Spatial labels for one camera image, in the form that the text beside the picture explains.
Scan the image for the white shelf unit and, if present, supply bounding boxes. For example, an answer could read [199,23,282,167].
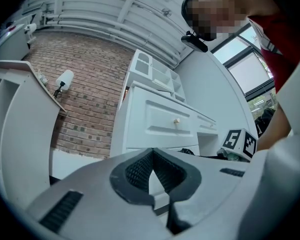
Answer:
[0,60,67,210]

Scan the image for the person's red shirt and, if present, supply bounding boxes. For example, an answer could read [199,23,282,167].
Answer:
[247,13,300,95]

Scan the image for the small dried flowers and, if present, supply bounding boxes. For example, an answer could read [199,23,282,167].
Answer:
[36,69,49,86]

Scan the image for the white desk with hutch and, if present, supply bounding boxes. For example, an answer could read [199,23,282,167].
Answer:
[109,48,220,160]

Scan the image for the person's right forearm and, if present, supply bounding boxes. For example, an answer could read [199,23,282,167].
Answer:
[256,105,292,152]

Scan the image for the small white drawer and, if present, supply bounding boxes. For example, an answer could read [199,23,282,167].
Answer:
[196,113,218,135]

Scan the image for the window with dark frame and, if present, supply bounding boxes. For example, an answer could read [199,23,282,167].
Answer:
[211,23,278,115]

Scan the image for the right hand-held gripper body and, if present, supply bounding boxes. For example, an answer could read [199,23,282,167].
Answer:
[216,128,258,163]

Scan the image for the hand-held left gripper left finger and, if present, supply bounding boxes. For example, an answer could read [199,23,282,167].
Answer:
[24,147,176,240]

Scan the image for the black head camera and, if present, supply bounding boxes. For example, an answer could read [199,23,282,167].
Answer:
[180,30,209,53]

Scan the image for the white drawer with gold knob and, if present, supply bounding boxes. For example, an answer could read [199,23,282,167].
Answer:
[144,99,195,138]

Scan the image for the person's head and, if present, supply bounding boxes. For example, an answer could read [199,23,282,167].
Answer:
[181,0,252,42]

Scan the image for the white wall lamp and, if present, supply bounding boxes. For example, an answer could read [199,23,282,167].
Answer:
[52,69,75,100]

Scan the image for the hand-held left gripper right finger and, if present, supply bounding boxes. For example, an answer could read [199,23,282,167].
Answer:
[152,147,252,237]

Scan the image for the white cabinet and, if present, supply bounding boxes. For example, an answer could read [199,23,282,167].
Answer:
[0,23,32,62]

